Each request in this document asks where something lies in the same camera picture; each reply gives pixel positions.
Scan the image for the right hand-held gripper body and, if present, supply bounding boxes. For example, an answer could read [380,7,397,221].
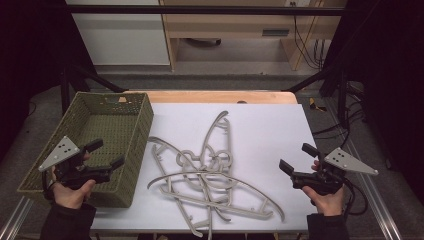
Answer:
[291,147,379,197]

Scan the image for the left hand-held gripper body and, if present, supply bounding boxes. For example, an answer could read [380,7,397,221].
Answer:
[38,135,112,191]

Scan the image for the green woven basket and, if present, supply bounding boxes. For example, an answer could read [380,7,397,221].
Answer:
[17,91,155,209]

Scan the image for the person's right hand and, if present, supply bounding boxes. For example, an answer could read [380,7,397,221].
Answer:
[301,159,346,217]

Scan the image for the person's left hand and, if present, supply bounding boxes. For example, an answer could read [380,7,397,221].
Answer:
[49,152,98,210]

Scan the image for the yellow and black tool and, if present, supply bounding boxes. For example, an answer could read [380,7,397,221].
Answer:
[308,97,328,113]

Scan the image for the dark curtain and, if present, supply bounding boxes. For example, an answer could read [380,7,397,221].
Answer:
[324,0,424,204]
[0,0,98,163]

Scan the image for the white cabinet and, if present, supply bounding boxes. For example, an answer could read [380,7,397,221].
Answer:
[65,0,171,66]

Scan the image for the light wooden desk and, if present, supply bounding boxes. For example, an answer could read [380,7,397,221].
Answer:
[159,0,348,72]

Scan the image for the black floor cables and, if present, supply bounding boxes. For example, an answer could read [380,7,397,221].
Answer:
[312,83,368,149]

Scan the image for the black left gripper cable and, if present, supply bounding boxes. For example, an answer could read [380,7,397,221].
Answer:
[41,170,57,202]

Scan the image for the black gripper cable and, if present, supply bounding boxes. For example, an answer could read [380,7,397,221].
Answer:
[342,177,370,218]
[41,170,57,202]

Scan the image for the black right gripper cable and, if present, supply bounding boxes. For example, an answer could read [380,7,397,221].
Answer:
[342,177,370,218]

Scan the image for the aluminium rail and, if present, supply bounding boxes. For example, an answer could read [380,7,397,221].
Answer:
[0,196,35,240]
[346,143,405,240]

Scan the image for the black frame strut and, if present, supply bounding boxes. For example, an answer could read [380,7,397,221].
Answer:
[285,64,350,128]
[60,63,128,115]

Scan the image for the black hanging cables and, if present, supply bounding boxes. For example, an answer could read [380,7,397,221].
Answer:
[292,2,327,71]

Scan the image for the black horizontal frame bar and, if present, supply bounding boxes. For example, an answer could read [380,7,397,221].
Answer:
[64,4,346,17]

